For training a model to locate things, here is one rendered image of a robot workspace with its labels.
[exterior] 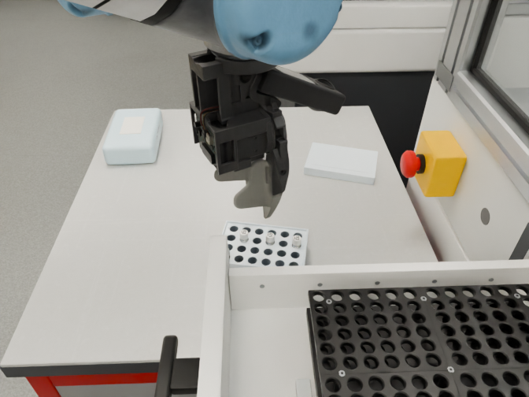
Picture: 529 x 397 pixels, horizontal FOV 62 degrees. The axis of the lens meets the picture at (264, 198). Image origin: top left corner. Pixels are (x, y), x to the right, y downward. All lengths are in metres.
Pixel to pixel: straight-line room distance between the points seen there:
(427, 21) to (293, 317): 0.79
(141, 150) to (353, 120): 0.45
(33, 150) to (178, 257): 1.92
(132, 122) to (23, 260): 1.10
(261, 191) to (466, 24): 0.37
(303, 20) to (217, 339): 0.26
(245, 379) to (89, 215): 0.43
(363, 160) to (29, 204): 1.62
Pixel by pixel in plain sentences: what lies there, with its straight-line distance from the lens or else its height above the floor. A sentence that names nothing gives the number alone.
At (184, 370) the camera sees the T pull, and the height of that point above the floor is 0.91.
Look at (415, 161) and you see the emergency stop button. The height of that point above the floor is 0.89.
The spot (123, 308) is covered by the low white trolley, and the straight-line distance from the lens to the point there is 0.64.
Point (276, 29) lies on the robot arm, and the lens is 0.22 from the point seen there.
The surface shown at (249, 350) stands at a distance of 0.49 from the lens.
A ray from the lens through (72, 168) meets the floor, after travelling 2.31.
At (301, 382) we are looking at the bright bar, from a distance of 0.46.
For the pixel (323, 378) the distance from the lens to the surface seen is 0.40.
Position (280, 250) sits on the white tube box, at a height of 0.79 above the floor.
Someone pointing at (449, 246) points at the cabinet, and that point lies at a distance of 0.72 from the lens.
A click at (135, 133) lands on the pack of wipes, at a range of 0.89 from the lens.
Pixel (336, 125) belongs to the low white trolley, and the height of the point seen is 0.76.
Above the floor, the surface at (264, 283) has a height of 0.88.
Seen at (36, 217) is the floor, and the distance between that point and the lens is 2.08.
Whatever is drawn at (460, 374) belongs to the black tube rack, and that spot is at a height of 0.90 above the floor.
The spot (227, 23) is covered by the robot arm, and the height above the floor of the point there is 1.18.
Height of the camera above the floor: 1.25
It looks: 40 degrees down
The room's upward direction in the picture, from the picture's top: straight up
